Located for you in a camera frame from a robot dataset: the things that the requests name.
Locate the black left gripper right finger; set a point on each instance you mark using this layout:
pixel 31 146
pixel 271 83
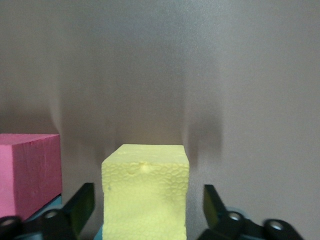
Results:
pixel 220 222

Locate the red foam cube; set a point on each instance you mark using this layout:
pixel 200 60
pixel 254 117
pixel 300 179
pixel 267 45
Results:
pixel 27 170

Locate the blue foam cube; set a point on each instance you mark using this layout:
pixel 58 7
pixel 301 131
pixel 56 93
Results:
pixel 53 201
pixel 99 233

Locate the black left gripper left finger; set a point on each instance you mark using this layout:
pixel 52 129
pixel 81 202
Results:
pixel 72 215

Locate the yellow foam cube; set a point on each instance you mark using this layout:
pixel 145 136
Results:
pixel 145 190

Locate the brown table cover sheet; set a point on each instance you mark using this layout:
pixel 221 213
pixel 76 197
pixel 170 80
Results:
pixel 160 62

